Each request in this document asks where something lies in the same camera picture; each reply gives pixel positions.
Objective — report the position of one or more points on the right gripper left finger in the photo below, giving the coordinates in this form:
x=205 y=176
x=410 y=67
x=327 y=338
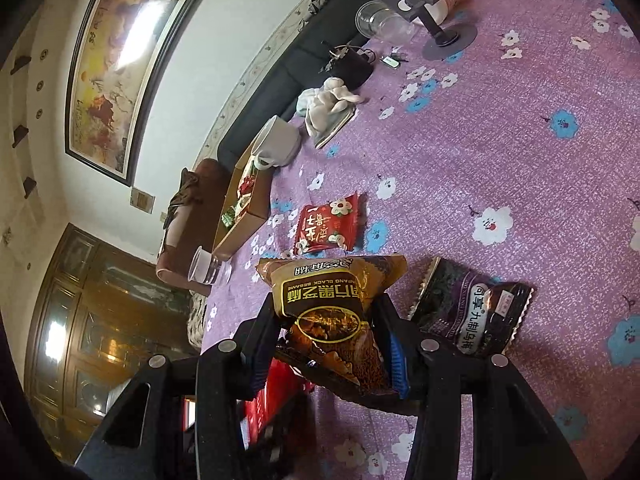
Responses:
x=179 y=420

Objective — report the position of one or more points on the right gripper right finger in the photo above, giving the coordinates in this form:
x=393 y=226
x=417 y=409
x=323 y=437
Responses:
x=514 y=435

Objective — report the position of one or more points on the dark purple snack packet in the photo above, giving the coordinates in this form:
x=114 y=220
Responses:
x=476 y=313

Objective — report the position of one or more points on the brown black sesame snack bag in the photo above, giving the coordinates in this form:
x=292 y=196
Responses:
x=325 y=305

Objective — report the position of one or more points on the red jujube snack packet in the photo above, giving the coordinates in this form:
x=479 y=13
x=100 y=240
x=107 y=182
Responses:
x=333 y=225

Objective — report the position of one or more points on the cardboard box of snacks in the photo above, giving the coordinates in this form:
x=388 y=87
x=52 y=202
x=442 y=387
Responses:
x=246 y=206

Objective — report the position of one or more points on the red shallow tray box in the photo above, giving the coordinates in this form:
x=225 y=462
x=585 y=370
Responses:
x=238 y=412

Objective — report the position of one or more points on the patterned blanket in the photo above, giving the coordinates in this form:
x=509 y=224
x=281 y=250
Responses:
x=195 y=327

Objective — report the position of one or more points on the wooden glass cabinet doors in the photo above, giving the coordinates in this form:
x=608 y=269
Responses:
x=99 y=316

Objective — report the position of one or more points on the brown armchair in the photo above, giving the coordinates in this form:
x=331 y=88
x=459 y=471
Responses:
x=191 y=222

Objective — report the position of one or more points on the purple floral tablecloth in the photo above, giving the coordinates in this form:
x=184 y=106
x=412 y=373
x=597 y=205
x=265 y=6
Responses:
x=518 y=157

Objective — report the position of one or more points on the white ceramic mug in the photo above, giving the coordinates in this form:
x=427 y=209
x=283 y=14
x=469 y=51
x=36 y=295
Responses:
x=276 y=144

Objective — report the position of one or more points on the white crumpled cloth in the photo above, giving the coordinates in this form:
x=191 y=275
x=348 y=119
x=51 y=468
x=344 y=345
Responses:
x=325 y=110

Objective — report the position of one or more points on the black pouch on table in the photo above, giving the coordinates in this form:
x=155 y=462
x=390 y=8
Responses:
x=350 y=66

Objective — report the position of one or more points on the framed horse painting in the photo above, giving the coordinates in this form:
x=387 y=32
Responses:
x=119 y=56

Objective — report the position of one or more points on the black leather sofa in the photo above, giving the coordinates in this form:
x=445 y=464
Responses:
x=292 y=60

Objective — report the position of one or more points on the clear glass cup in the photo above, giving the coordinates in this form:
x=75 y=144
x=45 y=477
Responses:
x=375 y=20

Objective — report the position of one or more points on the black phone stand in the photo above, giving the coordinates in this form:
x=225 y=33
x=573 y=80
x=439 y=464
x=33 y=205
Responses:
x=444 y=41

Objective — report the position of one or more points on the small wall plaque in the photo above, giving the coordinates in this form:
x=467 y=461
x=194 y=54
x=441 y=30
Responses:
x=142 y=201

